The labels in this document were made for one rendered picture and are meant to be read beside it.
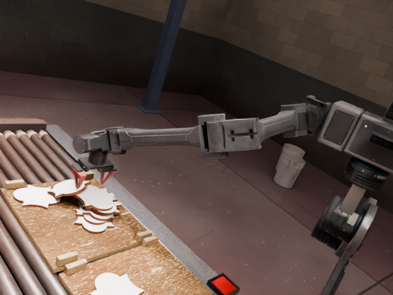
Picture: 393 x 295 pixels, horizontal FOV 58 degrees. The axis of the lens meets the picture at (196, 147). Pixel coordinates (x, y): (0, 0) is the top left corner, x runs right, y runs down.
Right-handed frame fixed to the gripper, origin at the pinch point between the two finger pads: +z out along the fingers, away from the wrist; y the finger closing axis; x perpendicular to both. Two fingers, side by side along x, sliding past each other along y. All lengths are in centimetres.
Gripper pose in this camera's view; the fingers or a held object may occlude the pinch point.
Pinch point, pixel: (90, 184)
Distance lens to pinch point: 129.0
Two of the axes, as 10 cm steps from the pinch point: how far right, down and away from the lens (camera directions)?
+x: 6.8, 4.9, -5.4
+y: -6.5, 0.6, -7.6
